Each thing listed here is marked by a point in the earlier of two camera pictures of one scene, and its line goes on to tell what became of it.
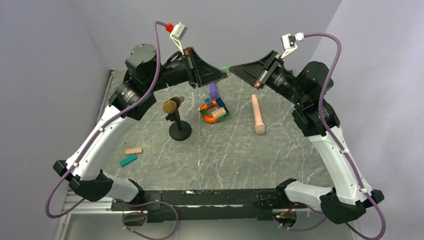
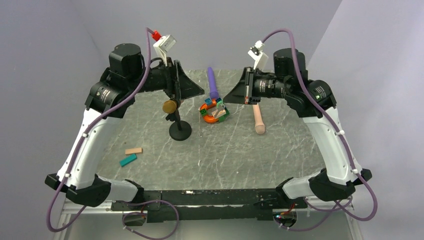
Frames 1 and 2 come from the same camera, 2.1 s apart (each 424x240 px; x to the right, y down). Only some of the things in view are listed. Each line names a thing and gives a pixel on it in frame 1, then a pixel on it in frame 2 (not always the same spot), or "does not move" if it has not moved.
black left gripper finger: x=205 y=73 to x=187 y=87
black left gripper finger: x=207 y=75 to x=188 y=90
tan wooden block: x=129 y=151 does not move
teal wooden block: x=128 y=159 does not move
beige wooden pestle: x=260 y=126 does not move
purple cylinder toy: x=213 y=93 does not move
